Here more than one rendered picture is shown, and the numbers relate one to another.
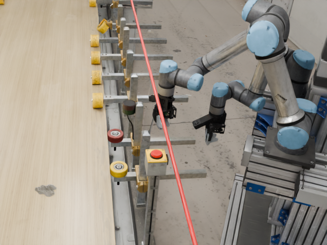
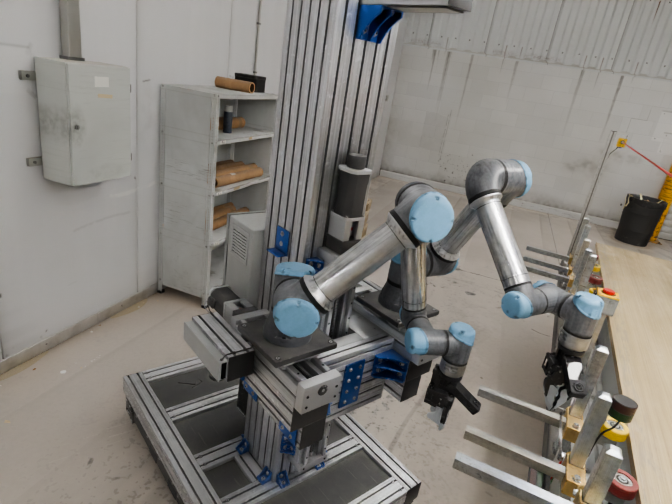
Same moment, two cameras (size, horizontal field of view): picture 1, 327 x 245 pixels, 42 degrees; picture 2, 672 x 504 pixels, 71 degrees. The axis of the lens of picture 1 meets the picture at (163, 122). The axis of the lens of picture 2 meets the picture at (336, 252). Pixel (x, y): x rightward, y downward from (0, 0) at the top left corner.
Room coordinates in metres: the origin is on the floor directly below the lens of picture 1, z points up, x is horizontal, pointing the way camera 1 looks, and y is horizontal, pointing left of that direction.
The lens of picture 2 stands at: (2.99, 0.11, 1.81)
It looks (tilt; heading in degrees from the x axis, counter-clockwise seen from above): 21 degrees down; 215
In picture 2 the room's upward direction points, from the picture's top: 9 degrees clockwise
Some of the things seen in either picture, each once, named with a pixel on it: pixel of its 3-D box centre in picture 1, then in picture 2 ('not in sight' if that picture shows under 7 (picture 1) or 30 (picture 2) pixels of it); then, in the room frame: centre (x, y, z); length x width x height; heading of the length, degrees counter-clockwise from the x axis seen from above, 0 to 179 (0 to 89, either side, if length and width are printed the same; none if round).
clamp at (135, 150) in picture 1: (135, 144); (574, 474); (1.68, 0.13, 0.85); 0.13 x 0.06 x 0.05; 12
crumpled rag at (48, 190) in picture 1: (45, 187); not in sight; (1.25, 0.46, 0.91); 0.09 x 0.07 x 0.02; 80
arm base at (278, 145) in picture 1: (293, 135); (400, 291); (1.56, -0.59, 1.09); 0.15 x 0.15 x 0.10
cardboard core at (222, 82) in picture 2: not in sight; (234, 84); (0.53, -2.79, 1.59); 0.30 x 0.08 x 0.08; 108
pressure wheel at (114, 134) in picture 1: (115, 141); (615, 493); (1.68, 0.23, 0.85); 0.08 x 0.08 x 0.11
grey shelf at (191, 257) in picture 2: not in sight; (220, 192); (0.63, -2.75, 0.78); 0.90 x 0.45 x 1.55; 18
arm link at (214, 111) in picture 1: (216, 108); (452, 366); (1.79, -0.26, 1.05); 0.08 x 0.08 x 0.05
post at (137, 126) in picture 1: (136, 143); (576, 461); (1.66, 0.12, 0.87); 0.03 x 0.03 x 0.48; 12
